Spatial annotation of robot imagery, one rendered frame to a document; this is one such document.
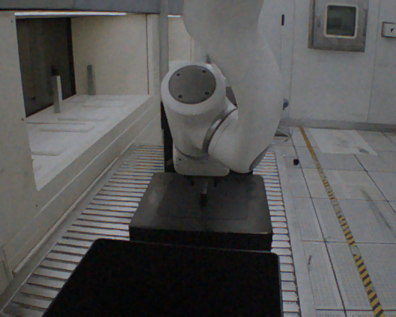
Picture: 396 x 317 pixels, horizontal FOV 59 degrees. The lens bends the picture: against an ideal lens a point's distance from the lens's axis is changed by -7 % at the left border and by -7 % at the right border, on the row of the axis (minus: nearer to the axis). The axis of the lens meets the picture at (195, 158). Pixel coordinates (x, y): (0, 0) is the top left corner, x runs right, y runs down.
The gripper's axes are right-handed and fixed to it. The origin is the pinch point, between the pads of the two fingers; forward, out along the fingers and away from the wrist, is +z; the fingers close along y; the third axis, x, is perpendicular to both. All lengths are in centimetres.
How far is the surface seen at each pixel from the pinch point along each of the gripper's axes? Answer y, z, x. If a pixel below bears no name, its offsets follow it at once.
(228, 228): -5.2, 1.1, 10.2
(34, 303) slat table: 30.1, -2.6, 28.0
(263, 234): -12.0, 0.3, 11.4
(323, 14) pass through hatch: -108, 229, -287
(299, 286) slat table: -19.6, 4.9, 20.6
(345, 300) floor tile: -65, 117, 17
